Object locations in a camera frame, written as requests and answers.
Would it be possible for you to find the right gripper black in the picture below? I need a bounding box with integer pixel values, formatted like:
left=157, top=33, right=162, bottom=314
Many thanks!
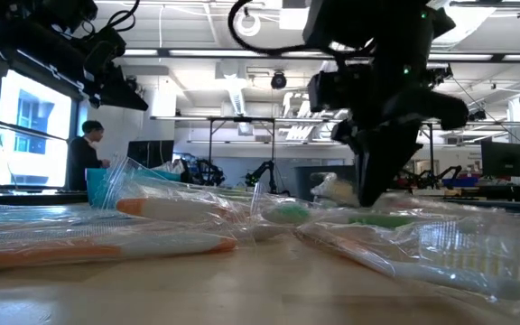
left=331, top=62, right=469, bottom=208

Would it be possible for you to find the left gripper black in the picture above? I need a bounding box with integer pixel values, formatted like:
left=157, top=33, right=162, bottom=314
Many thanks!
left=60, top=26, right=149, bottom=112

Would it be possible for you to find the green toothbrush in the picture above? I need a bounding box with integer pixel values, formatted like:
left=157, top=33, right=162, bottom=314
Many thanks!
left=262, top=200, right=446, bottom=229
left=182, top=179, right=288, bottom=200

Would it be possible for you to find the black monitor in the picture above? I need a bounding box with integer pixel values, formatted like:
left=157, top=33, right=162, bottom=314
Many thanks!
left=480, top=140, right=520, bottom=179
left=126, top=140, right=174, bottom=169

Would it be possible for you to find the person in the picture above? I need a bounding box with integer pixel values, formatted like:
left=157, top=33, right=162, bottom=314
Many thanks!
left=68, top=119, right=111, bottom=191

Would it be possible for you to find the blue background crate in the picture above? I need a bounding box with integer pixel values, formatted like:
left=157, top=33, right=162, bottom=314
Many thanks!
left=442, top=176, right=480, bottom=189

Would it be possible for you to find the teal plastic bin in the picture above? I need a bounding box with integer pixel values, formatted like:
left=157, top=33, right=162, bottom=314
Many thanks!
left=86, top=167, right=182, bottom=209

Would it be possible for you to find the background dark table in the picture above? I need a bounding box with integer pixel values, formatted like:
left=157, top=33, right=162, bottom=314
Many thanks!
left=385, top=183, right=520, bottom=216

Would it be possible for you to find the teal plastic lid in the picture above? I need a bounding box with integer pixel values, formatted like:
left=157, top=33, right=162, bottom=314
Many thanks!
left=0, top=205, right=124, bottom=227

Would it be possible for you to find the black rig frame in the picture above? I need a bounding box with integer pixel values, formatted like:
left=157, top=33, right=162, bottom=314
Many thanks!
left=205, top=116, right=279, bottom=190
left=422, top=119, right=437, bottom=175

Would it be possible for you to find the black window frame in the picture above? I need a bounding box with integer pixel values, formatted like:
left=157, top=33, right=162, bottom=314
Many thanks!
left=0, top=67, right=83, bottom=190

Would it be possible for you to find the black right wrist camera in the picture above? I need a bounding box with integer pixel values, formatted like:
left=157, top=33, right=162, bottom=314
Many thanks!
left=307, top=70, right=365, bottom=114

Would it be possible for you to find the silver ceiling duct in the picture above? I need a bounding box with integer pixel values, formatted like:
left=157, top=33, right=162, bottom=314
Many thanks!
left=227, top=74, right=248, bottom=116

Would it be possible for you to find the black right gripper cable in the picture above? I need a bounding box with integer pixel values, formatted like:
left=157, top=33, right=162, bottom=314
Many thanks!
left=227, top=0, right=315, bottom=58

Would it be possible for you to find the black round ceiling camera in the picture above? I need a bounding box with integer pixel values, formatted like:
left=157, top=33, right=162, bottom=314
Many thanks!
left=270, top=70, right=288, bottom=90

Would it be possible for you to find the white ring light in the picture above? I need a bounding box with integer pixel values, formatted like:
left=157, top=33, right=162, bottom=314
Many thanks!
left=236, top=12, right=262, bottom=38

